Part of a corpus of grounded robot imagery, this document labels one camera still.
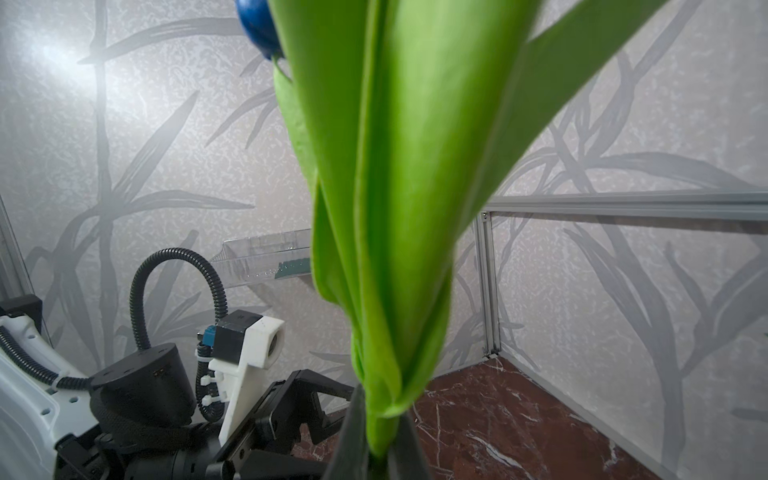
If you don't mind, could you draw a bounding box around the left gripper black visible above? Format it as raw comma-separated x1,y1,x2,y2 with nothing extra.
53,343,354,479

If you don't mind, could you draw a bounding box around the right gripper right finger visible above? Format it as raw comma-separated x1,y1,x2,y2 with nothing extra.
388,412,432,480

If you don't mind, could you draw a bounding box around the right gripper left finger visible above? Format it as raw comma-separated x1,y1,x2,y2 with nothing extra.
322,385,368,480

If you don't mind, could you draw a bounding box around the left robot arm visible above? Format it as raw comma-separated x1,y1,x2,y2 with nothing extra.
1,248,353,479

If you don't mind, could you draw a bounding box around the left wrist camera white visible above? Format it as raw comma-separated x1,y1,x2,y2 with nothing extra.
198,310,285,445

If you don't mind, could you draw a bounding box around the clear plastic wall shelf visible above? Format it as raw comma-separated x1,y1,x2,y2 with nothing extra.
210,229,311,288

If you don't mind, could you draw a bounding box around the aluminium frame crossbar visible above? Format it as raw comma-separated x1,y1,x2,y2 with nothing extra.
484,190,767,222

